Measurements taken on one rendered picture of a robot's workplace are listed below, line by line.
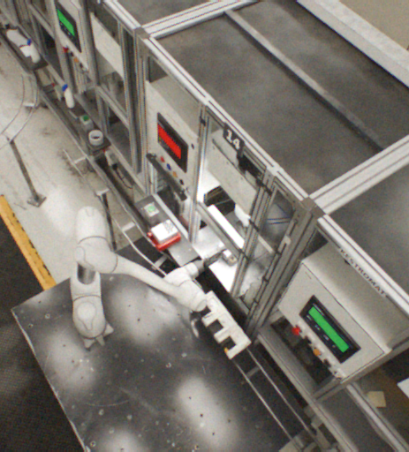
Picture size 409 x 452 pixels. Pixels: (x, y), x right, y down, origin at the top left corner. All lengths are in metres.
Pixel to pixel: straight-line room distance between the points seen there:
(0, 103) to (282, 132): 3.67
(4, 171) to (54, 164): 0.43
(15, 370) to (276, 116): 2.52
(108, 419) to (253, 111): 1.74
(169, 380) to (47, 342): 0.73
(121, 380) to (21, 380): 1.01
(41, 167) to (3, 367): 1.80
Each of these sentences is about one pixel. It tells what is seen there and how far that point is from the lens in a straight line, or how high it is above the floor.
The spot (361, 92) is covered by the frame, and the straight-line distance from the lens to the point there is 2.03.
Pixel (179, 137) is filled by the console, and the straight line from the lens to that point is 2.06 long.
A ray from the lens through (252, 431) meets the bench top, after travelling 2.61.
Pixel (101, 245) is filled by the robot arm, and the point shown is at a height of 1.49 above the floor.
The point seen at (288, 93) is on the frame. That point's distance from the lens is 1.92.
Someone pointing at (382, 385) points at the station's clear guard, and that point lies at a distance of 1.89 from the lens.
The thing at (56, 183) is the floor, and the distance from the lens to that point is 4.17.
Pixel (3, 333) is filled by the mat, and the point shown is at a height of 0.01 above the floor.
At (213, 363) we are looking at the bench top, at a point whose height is 0.68.
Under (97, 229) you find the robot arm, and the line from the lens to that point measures 2.05.
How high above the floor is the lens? 3.23
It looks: 58 degrees down
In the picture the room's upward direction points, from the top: 8 degrees clockwise
